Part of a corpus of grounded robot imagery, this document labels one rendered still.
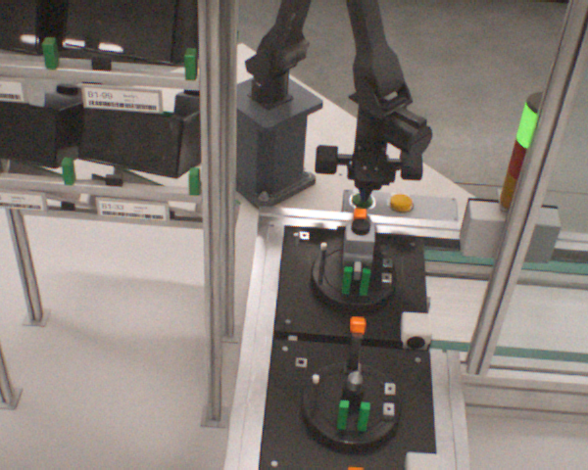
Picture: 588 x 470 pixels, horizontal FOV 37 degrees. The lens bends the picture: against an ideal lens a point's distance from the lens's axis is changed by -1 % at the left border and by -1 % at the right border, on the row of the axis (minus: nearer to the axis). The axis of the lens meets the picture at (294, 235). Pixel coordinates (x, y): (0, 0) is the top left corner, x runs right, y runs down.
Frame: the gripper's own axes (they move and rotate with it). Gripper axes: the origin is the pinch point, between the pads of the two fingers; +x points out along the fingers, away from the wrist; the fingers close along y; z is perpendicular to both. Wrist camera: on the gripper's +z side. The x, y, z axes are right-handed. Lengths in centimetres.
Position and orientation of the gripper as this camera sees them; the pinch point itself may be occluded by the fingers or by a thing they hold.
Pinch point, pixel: (366, 185)
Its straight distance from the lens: 156.7
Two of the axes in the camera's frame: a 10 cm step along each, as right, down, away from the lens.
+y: 10.0, 0.7, -0.2
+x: -0.4, 7.4, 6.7
